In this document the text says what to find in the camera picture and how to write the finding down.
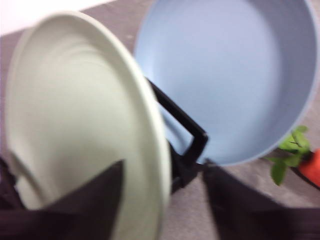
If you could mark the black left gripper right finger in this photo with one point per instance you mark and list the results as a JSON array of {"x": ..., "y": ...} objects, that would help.
[{"x": 250, "y": 217}]

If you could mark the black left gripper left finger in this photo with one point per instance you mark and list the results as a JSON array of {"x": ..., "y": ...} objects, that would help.
[{"x": 75, "y": 220}]

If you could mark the orange carrot with green leaves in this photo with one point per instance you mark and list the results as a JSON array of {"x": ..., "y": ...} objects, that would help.
[{"x": 312, "y": 167}]

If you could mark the green plate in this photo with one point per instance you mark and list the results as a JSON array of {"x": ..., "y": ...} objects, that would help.
[{"x": 75, "y": 100}]

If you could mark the black plate rack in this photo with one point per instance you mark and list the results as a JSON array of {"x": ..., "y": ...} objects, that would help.
[{"x": 197, "y": 142}]

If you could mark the blue plate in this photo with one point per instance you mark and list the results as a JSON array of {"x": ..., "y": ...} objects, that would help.
[{"x": 225, "y": 75}]

